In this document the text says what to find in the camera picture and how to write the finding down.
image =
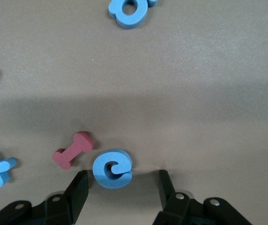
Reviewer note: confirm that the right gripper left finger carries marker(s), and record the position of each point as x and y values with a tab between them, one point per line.
77	192

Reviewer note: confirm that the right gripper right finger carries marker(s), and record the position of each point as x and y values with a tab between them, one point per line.
167	194

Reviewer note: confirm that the blue foam letter e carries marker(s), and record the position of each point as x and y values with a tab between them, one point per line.
98	167

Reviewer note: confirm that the blue foam digit nine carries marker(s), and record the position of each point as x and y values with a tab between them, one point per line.
126	21

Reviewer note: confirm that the dark red foam letter I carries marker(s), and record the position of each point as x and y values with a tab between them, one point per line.
74	150

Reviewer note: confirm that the brown table cover cloth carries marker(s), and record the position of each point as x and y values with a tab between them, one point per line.
194	70

